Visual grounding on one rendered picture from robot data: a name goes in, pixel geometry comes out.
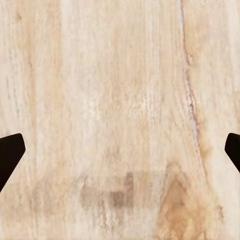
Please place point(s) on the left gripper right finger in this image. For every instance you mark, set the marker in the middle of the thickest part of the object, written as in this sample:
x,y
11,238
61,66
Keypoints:
x,y
232,148

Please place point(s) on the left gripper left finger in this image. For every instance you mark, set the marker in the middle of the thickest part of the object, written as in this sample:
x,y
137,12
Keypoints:
x,y
12,149

